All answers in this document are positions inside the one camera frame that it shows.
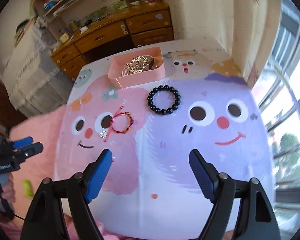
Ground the pink blanket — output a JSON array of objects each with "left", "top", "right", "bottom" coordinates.
[{"left": 0, "top": 137, "right": 112, "bottom": 239}]

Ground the cartoon printed table mat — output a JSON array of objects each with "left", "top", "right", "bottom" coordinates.
[{"left": 53, "top": 37, "right": 275, "bottom": 239}]

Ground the person left hand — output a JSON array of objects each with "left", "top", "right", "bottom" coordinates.
[{"left": 0, "top": 173, "right": 15, "bottom": 211}]

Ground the white lace cover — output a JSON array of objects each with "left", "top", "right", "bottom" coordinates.
[{"left": 3, "top": 18, "right": 73, "bottom": 118}]

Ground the floral cream curtain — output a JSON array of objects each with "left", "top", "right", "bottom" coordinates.
[{"left": 163, "top": 0, "right": 281, "bottom": 88}]

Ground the wooden desk with drawers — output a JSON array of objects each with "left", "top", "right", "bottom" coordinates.
[{"left": 51, "top": 2, "right": 174, "bottom": 81}]

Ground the pink smart watch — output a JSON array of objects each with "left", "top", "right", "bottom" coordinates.
[{"left": 145, "top": 56, "right": 162, "bottom": 70}]

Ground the black bead bracelet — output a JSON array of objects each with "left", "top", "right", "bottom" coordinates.
[{"left": 147, "top": 84, "right": 182, "bottom": 116}]

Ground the green wrapper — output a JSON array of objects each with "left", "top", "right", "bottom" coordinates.
[{"left": 22, "top": 179, "right": 34, "bottom": 198}]

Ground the gold ornate hair crown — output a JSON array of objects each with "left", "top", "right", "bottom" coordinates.
[{"left": 121, "top": 55, "right": 149, "bottom": 76}]

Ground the red string bracelet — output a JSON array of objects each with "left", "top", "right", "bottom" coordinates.
[{"left": 103, "top": 105, "right": 135, "bottom": 143}]

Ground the pink storage tray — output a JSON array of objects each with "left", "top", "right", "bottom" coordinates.
[{"left": 108, "top": 47, "right": 165, "bottom": 89}]

